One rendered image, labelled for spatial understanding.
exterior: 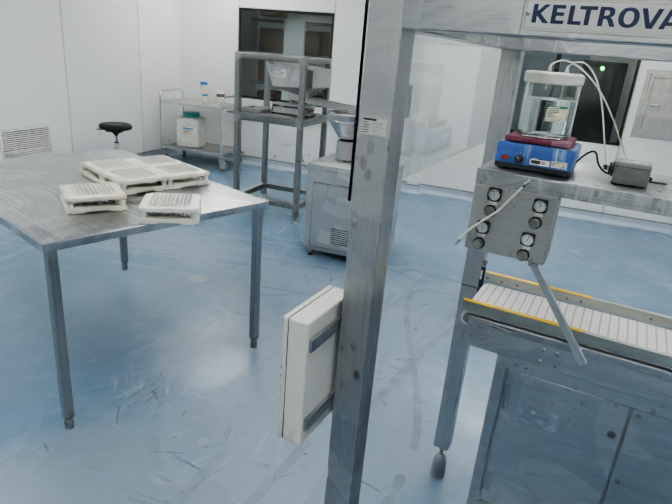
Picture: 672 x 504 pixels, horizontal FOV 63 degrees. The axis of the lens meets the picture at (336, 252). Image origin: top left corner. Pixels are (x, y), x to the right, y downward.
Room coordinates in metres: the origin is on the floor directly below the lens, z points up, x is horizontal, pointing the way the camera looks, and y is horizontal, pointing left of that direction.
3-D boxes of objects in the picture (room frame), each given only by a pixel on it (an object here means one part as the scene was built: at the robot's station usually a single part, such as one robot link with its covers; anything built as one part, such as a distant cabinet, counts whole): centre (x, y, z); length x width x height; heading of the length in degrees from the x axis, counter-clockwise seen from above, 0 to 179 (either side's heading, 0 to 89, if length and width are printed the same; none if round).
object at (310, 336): (0.92, 0.02, 1.03); 0.17 x 0.06 x 0.26; 153
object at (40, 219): (2.75, 1.29, 0.83); 1.50 x 1.10 x 0.04; 50
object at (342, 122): (4.39, -0.08, 0.95); 0.49 x 0.36 x 0.37; 70
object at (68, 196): (2.37, 1.11, 0.91); 0.25 x 0.24 x 0.02; 123
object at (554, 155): (1.55, -0.54, 1.38); 0.21 x 0.20 x 0.09; 153
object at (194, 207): (2.31, 0.74, 0.91); 0.25 x 0.24 x 0.02; 102
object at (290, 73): (5.08, 0.43, 0.75); 1.43 x 1.06 x 1.50; 70
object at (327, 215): (4.32, -0.11, 0.38); 0.63 x 0.57 x 0.76; 70
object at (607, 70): (6.26, -2.30, 1.43); 1.38 x 0.01 x 1.16; 70
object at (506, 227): (1.48, -0.49, 1.20); 0.22 x 0.11 x 0.20; 63
